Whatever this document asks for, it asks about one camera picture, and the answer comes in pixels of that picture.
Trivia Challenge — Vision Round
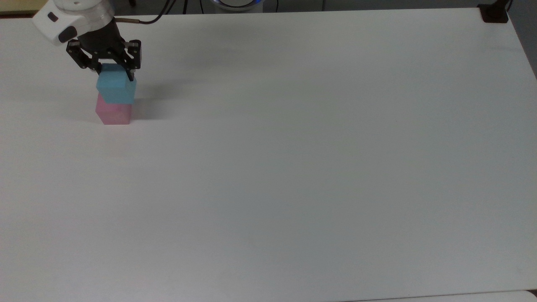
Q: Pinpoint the blue cube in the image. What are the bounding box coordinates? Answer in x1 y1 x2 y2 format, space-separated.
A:
96 63 137 105

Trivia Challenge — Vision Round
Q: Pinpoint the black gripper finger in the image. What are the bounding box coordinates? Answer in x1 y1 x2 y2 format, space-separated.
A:
66 39 102 75
112 39 142 82

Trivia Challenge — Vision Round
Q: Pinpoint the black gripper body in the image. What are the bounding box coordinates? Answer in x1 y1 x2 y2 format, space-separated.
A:
77 18 127 59

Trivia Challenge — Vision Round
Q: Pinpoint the pink cube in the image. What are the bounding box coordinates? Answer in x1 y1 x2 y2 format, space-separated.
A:
95 93 133 125

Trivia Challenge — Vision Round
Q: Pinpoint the black table clamp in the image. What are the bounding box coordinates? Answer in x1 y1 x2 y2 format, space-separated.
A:
477 0 513 23

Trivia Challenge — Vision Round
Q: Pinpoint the white robot base blue ring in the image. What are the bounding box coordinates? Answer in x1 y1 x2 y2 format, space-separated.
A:
212 0 264 13

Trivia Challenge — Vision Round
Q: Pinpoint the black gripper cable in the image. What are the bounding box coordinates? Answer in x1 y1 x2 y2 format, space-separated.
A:
115 0 177 25

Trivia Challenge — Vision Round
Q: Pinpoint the yellow side table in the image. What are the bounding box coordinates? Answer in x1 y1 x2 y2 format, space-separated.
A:
0 0 47 16

